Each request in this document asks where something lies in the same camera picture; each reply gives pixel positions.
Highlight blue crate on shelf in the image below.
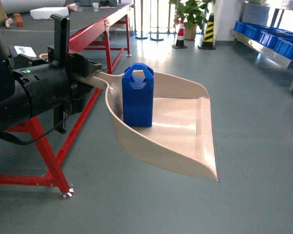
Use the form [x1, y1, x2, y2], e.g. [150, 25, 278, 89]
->
[274, 38, 293, 60]
[258, 30, 286, 50]
[233, 21, 252, 39]

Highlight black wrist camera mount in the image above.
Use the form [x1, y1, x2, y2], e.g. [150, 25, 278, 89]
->
[48, 14, 70, 67]

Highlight blue plastic block part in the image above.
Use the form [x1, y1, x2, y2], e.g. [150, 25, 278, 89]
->
[122, 63, 154, 127]

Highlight red white traffic cone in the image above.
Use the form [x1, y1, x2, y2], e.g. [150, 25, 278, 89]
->
[172, 18, 187, 49]

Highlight potted green plant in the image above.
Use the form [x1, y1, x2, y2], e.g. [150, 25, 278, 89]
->
[169, 0, 216, 40]

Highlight orange bottle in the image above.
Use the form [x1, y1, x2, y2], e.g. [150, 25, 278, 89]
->
[13, 13, 24, 27]

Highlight red table frame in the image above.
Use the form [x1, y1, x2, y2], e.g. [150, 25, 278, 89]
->
[0, 4, 130, 198]

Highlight paper cup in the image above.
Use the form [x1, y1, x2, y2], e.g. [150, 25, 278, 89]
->
[92, 2, 99, 12]

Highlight beige plastic dustpan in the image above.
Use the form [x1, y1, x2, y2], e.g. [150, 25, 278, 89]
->
[76, 72, 219, 181]

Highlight black cable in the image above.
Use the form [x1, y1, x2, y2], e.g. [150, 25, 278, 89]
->
[0, 99, 73, 146]

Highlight yellow black traffic cone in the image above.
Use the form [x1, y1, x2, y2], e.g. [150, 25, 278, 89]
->
[198, 13, 216, 50]

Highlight white foam block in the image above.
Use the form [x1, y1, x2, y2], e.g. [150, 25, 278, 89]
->
[30, 7, 69, 20]

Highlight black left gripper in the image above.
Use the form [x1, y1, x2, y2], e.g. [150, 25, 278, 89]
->
[60, 50, 103, 114]

